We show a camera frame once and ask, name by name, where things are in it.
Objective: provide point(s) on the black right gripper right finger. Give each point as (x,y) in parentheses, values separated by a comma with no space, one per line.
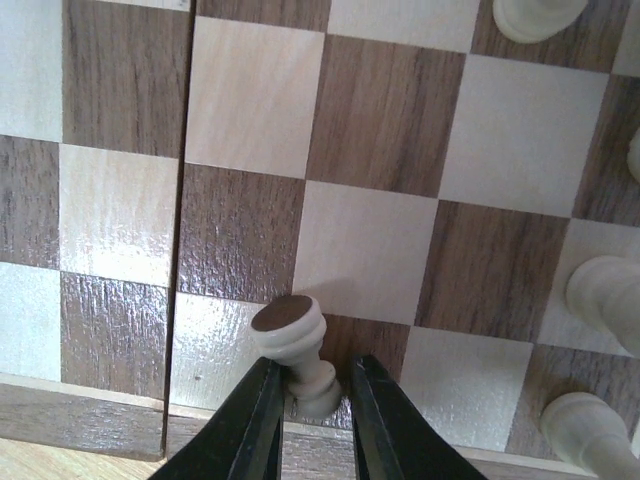
(391,438)

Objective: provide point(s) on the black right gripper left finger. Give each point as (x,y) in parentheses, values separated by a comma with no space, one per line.
(244,438)

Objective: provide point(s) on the white pawn felt base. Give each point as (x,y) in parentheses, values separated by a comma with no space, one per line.
(290,331)

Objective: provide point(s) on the white pieces on board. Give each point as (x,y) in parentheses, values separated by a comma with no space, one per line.
(603,292)

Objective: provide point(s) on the wooden chess board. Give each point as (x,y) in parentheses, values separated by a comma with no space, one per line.
(170,167)

